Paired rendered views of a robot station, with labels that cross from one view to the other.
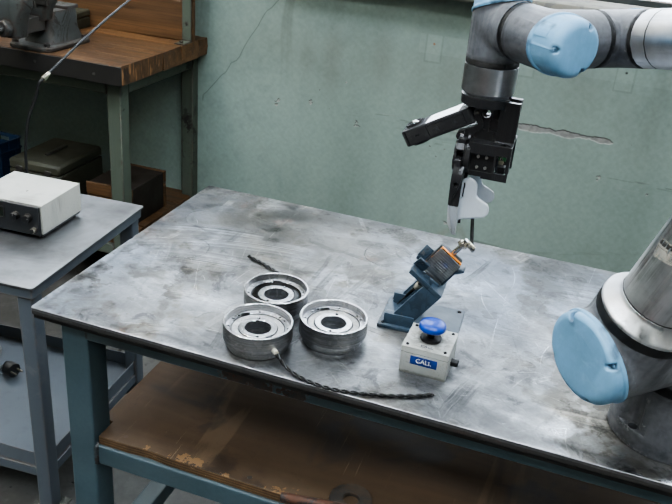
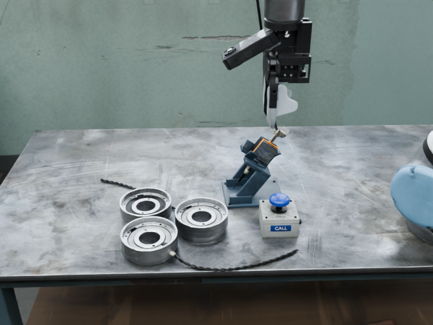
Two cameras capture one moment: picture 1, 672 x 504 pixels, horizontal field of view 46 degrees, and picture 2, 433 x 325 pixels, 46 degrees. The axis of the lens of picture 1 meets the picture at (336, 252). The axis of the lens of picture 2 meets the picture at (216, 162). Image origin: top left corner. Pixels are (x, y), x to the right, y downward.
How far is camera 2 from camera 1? 0.35 m
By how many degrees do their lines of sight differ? 17
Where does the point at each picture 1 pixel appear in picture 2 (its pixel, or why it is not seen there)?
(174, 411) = (75, 315)
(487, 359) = (312, 211)
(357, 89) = (98, 33)
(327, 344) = (207, 235)
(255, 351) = (158, 258)
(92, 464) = not seen: outside the picture
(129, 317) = (35, 259)
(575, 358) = (417, 200)
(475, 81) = (279, 10)
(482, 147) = (289, 60)
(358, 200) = (116, 112)
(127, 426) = not seen: outside the picture
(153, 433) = not seen: outside the picture
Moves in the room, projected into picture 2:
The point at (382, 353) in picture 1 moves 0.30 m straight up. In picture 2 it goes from (243, 229) to (247, 87)
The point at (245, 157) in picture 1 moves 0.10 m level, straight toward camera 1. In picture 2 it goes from (23, 98) to (26, 106)
